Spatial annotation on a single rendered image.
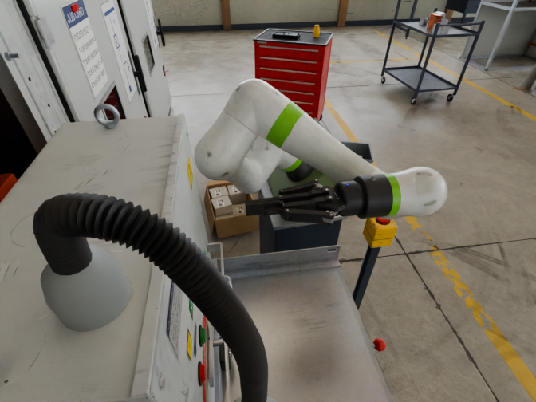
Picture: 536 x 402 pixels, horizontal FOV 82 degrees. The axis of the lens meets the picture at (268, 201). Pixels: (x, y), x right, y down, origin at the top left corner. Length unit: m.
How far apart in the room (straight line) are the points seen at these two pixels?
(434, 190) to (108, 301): 0.60
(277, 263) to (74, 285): 0.78
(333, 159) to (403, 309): 1.43
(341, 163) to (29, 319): 0.65
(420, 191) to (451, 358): 1.43
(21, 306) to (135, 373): 0.14
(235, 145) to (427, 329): 1.60
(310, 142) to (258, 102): 0.16
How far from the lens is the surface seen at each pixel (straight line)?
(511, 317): 2.35
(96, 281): 0.29
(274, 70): 3.30
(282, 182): 1.36
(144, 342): 0.30
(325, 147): 0.78
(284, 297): 0.95
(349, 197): 0.64
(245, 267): 1.00
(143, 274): 0.35
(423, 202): 0.71
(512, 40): 7.61
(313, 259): 1.03
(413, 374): 1.90
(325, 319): 0.93
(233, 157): 0.77
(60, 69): 0.84
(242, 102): 0.78
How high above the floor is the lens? 1.65
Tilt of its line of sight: 40 degrees down
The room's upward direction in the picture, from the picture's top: straight up
